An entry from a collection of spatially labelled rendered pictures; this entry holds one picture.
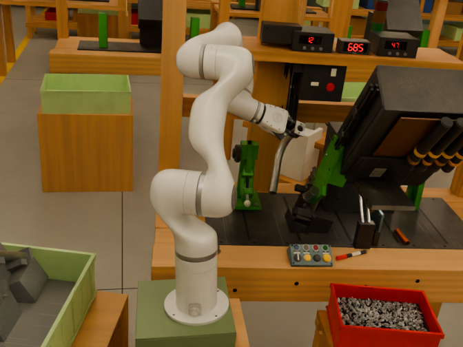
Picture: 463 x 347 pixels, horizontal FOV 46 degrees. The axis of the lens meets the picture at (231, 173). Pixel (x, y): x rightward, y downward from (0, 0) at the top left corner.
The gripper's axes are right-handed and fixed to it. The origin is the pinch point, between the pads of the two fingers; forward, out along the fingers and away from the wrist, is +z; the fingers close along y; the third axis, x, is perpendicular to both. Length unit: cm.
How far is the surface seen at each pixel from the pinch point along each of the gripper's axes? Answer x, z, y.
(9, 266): 22, -77, -76
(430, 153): -38, 32, -11
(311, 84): -3.7, 1.4, 20.3
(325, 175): -2.7, 14.7, -14.4
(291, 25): -12.4, -16.1, 33.9
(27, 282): 20, -71, -80
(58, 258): 23, -64, -69
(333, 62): -13.1, 3.9, 26.7
